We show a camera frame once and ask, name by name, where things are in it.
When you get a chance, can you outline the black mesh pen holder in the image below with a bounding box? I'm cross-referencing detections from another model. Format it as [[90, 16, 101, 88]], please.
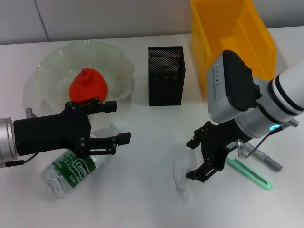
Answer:
[[148, 46, 186, 107]]

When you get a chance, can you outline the right wrist silver plug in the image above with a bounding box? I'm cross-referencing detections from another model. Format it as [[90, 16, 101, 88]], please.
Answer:
[[236, 139, 246, 159]]

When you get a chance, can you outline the red orange fruit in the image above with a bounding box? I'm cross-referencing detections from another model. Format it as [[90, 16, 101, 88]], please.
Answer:
[[68, 67, 109, 103]]

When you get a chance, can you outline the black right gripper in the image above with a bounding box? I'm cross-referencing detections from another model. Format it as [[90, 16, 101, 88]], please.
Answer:
[[186, 118, 247, 183]]

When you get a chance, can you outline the grey marker pen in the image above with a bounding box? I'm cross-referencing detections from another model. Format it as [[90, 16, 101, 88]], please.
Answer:
[[244, 142, 284, 172]]

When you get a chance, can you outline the green utility knife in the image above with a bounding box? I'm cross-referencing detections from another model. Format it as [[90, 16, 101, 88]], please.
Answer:
[[224, 156, 273, 191]]

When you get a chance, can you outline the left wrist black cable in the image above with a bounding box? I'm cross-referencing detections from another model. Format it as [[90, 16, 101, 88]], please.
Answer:
[[0, 153, 38, 168]]

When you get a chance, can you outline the white paper ball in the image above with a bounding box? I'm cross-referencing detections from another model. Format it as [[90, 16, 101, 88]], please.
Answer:
[[172, 147, 205, 204]]

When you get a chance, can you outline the green glass fruit plate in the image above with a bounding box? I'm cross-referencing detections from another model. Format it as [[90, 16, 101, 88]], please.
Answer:
[[35, 40, 136, 112]]

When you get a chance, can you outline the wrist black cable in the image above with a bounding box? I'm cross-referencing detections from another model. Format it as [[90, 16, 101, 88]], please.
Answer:
[[0, 153, 38, 168], [244, 119, 299, 159]]

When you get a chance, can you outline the yellow plastic bin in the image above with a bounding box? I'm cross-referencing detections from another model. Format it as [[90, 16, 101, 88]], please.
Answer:
[[190, 0, 278, 100]]

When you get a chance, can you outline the clear green-label water bottle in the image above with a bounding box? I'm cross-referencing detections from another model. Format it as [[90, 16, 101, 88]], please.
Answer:
[[39, 120, 128, 200]]

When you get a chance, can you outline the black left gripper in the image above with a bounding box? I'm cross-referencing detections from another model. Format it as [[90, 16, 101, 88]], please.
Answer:
[[13, 96, 118, 157]]

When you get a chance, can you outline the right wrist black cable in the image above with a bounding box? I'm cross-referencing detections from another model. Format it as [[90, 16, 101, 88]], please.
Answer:
[[244, 119, 299, 159]]

